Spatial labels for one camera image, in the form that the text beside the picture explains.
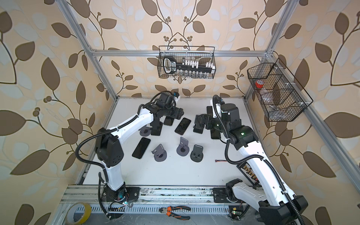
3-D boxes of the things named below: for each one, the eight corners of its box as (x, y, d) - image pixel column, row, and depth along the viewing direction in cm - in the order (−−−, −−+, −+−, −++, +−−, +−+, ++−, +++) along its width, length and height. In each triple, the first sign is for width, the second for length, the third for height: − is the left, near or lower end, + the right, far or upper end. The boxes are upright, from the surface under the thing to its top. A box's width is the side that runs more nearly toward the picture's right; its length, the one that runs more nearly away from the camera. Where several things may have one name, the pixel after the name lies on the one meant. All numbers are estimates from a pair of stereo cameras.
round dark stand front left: (157, 164, 87) (155, 159, 80) (152, 155, 91) (149, 149, 84) (168, 157, 90) (166, 152, 83) (162, 148, 94) (160, 142, 87)
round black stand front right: (190, 162, 88) (191, 156, 80) (190, 151, 92) (190, 144, 85) (201, 162, 88) (203, 156, 80) (201, 151, 92) (202, 144, 85)
